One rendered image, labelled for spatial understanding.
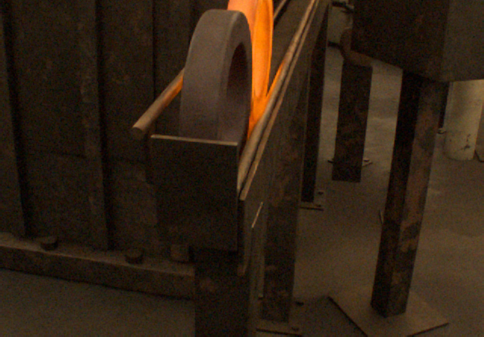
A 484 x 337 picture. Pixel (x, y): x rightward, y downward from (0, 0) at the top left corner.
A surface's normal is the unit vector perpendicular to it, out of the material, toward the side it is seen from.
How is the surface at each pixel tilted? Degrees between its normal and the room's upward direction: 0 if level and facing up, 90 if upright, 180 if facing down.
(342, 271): 0
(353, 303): 0
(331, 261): 0
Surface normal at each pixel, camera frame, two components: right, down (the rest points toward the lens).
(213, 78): -0.14, -0.13
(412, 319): 0.04, -0.93
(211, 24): -0.04, -0.69
